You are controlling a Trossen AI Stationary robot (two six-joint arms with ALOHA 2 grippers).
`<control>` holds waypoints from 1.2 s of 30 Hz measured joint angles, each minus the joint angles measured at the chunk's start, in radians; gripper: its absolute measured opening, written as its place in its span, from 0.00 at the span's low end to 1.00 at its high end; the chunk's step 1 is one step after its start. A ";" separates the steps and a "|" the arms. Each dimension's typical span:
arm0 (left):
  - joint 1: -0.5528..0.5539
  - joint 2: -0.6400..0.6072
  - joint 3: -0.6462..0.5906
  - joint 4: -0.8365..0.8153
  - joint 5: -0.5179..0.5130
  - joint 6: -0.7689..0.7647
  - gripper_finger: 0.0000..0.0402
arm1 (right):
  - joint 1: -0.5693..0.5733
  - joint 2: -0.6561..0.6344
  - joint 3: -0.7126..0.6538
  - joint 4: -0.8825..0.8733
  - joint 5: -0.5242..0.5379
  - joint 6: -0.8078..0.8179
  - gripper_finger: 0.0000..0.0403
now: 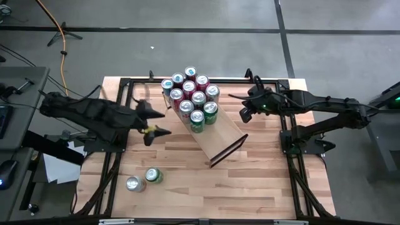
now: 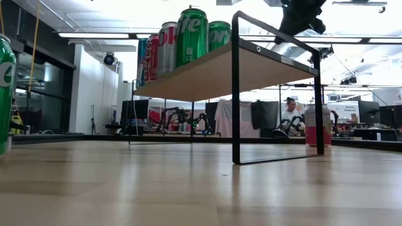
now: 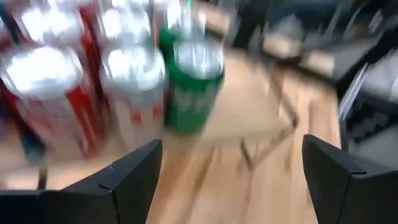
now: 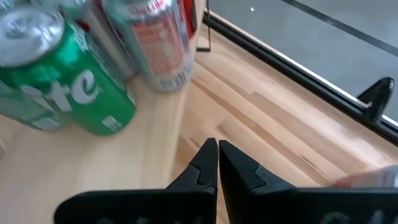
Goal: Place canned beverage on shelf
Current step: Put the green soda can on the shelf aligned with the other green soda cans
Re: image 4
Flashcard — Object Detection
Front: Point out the black table clamp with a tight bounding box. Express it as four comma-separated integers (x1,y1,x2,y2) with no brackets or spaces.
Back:
356,77,396,125

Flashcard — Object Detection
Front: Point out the black metal rig frame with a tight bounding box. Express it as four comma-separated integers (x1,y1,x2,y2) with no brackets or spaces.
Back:
201,11,398,147

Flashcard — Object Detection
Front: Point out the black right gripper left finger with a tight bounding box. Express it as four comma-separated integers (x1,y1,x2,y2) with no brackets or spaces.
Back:
53,138,220,224

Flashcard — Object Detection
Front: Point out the red Coca-Cola can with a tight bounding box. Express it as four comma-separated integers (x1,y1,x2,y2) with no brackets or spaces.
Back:
182,0,198,40

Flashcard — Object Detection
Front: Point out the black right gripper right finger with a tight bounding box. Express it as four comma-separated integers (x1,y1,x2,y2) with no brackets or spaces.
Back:
219,139,398,224

